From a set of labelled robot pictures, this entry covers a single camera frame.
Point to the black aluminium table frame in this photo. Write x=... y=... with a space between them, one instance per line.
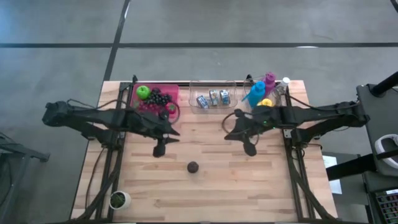
x=184 y=83

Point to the clear plastic bottle white cap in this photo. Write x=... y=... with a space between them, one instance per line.
x=282 y=84

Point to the grey metal stand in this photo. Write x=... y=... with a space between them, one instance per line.
x=18 y=152

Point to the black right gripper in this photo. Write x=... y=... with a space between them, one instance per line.
x=245 y=126

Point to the tuna can blue label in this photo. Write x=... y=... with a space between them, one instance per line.
x=202 y=101
x=214 y=97

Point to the colourful backlit keyboard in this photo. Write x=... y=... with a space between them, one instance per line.
x=388 y=205

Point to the white paper sheet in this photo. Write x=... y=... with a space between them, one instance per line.
x=332 y=174

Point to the black pole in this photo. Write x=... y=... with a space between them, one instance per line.
x=385 y=84

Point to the small plant white pot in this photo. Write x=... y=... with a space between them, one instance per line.
x=119 y=200

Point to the purple squeeze bottle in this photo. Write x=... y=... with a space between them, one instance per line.
x=270 y=81

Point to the blue squeeze bottle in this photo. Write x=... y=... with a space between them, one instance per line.
x=256 y=93

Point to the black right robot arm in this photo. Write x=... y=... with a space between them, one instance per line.
x=311 y=116

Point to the small blue silver can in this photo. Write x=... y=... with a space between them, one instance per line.
x=224 y=97

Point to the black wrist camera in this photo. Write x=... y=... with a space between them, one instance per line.
x=159 y=150
x=250 y=148

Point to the dark toy grape bunch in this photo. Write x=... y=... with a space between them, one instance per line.
x=158 y=99

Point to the red toy grape bunch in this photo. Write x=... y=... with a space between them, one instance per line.
x=149 y=108

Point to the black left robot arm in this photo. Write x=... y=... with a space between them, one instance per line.
x=93 y=118

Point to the grey metal mounting plate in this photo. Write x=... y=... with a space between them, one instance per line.
x=287 y=133

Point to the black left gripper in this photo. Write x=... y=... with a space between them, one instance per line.
x=160 y=126

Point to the pink plastic bin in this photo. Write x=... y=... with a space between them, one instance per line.
x=171 y=90

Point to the white round device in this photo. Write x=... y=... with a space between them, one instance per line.
x=387 y=146

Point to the black side desk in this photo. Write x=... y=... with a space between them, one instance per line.
x=382 y=124

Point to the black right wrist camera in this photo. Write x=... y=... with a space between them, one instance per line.
x=250 y=148

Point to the clear plastic bin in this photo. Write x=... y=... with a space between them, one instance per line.
x=248 y=84
x=192 y=90

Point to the dark purple toy plum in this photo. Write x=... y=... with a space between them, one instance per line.
x=193 y=167

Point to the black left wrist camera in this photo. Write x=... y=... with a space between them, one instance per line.
x=159 y=150

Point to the green toy apple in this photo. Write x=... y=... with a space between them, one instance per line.
x=143 y=92

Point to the yellow squeeze bottle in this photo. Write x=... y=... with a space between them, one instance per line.
x=265 y=102

